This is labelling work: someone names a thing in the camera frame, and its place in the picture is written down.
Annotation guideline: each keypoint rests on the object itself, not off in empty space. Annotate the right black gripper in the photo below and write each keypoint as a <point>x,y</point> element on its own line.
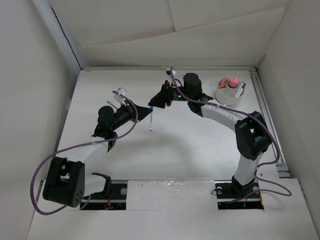
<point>159,100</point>

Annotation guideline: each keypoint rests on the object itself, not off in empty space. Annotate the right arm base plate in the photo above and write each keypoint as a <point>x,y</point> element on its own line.
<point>230,198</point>

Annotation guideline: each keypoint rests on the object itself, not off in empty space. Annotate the purple capped white pen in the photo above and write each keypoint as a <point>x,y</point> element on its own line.
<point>242,84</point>

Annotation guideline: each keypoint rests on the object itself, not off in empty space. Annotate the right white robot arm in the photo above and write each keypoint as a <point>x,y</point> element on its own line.
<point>251,132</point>

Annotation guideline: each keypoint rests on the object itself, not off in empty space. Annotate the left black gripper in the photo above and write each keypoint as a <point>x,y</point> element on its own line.
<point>130,108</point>

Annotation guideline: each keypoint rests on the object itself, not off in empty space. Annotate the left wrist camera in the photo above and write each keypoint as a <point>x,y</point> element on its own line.
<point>120,96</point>

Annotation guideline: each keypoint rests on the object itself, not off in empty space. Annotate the light blue capped pen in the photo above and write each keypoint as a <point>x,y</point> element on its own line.
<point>151,119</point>

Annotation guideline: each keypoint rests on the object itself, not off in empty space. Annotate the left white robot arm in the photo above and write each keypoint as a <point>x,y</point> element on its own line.
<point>69,179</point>

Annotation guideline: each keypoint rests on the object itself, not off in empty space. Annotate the white round divided container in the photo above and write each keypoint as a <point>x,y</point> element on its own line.
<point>226,96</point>

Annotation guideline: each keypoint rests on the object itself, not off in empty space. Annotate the red capped white pen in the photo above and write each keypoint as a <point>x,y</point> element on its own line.
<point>239,92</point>

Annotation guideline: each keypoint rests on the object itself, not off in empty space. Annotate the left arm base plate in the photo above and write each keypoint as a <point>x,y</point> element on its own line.
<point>115,201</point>

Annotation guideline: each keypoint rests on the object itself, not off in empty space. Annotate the pink capped glue bottle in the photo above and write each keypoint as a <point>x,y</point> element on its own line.
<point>233,82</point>

